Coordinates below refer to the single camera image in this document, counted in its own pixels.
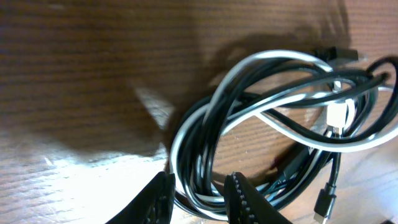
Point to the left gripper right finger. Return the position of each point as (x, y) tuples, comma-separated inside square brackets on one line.
[(245, 205)]

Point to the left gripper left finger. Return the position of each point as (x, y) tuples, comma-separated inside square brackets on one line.
[(152, 205)]

